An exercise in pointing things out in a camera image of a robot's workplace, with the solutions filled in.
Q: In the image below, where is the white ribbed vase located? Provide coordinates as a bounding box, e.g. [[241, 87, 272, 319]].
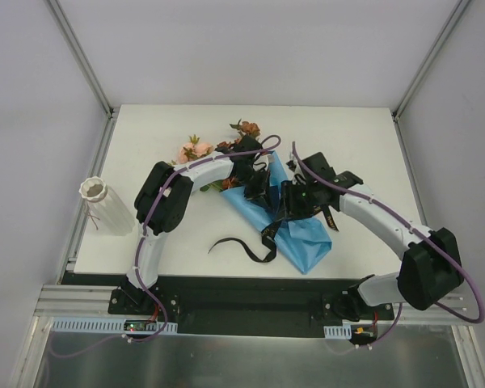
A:
[[78, 176, 135, 236]]

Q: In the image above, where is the aluminium front rail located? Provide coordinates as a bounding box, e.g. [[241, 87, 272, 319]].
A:
[[33, 285, 467, 326]]

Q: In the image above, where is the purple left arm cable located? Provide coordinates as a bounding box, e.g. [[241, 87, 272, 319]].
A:
[[48, 134, 282, 359]]

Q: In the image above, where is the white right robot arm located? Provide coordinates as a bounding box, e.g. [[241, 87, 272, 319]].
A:
[[279, 153, 464, 322]]

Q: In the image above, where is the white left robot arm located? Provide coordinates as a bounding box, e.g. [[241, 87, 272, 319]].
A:
[[120, 135, 281, 314]]

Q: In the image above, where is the right aluminium table rail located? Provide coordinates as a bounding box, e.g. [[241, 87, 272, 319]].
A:
[[392, 116, 428, 224]]

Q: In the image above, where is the right white cable duct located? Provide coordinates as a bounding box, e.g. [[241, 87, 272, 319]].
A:
[[323, 324, 352, 340]]

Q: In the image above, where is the right aluminium frame post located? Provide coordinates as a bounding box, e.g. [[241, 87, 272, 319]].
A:
[[392, 0, 474, 123]]

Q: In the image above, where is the orange and pink flower bouquet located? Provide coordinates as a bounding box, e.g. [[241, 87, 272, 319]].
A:
[[170, 120, 261, 192]]

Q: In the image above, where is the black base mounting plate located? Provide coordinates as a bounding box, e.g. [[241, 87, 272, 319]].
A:
[[62, 272, 394, 338]]

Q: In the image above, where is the blue wrapping paper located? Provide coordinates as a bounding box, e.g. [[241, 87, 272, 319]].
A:
[[213, 153, 332, 274]]

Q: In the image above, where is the left white cable duct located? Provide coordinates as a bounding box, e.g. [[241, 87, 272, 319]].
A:
[[52, 318, 178, 335]]

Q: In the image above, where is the left aluminium frame post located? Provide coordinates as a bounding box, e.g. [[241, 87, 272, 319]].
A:
[[44, 0, 114, 117]]

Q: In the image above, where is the black ribbon with gold letters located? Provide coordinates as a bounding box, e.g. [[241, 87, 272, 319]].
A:
[[213, 205, 339, 274]]

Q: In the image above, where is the white cable duct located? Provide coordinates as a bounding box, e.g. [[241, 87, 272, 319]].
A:
[[323, 324, 352, 340], [52, 318, 178, 335]]

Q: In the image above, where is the aluminium frame post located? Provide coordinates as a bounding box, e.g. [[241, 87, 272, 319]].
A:
[[392, 0, 474, 123], [44, 0, 114, 117]]

